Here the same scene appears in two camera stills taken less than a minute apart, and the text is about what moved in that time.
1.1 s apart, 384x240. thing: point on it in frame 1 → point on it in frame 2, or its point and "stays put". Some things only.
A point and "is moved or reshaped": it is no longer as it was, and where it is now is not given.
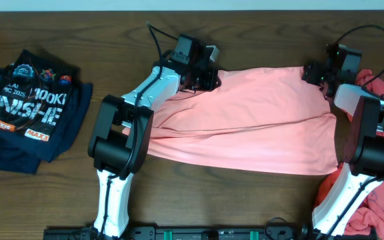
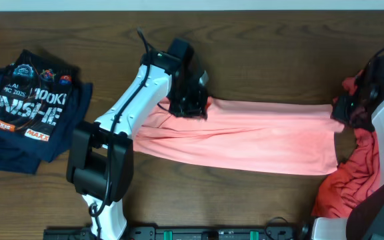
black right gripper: [310, 71] → [339, 114]
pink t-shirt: [272, 119] is moved or reshaped
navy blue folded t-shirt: [7, 149] stays put
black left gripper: [209, 74] → [193, 111]
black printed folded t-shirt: [33, 95] stays put
